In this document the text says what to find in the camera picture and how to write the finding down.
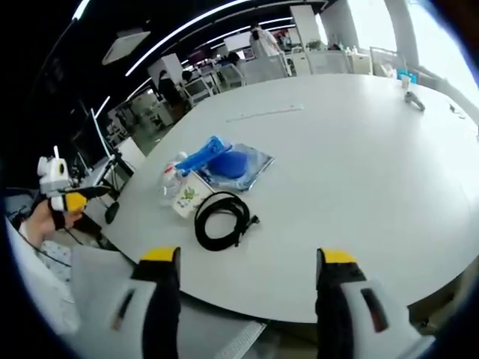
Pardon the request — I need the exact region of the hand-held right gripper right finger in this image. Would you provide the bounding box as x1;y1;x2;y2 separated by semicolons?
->
315;247;437;359

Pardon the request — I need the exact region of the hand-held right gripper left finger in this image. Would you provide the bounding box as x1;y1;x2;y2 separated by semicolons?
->
74;245;183;359

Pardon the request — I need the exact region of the clear plastic bottle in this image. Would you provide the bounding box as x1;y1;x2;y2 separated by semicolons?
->
159;150;189;207

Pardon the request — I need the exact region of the white packet with green print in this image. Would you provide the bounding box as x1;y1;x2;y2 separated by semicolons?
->
171;172;213;218

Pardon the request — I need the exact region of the black cable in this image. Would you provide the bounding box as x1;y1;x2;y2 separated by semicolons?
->
194;191;261;251

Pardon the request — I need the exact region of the blue plastic tool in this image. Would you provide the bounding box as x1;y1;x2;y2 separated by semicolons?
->
175;135;234;176

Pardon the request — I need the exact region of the blue round pad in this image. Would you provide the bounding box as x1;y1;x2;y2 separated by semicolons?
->
207;150;248;181

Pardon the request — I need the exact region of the blue cloth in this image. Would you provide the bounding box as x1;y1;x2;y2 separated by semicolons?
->
196;142;276;192

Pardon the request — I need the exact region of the person's left hand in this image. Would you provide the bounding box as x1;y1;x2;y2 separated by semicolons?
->
30;200;84;244

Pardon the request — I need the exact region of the black computer monitor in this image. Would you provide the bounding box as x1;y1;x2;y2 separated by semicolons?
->
71;107;114;171

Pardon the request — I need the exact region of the person's white clothing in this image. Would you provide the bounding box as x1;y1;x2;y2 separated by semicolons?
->
4;216;82;337

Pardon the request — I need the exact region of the white perforated strip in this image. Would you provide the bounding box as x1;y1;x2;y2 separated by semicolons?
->
212;320;267;359

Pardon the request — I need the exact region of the white round table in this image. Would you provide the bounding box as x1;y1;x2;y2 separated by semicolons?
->
103;73;479;325

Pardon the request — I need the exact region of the ceiling air conditioner unit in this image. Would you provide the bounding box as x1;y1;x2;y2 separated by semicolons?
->
101;29;151;66

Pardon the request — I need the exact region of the blue and white box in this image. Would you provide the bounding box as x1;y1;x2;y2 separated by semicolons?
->
397;70;419;89

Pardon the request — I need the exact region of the grey handle-shaped object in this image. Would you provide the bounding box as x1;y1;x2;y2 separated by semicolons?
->
403;90;427;112

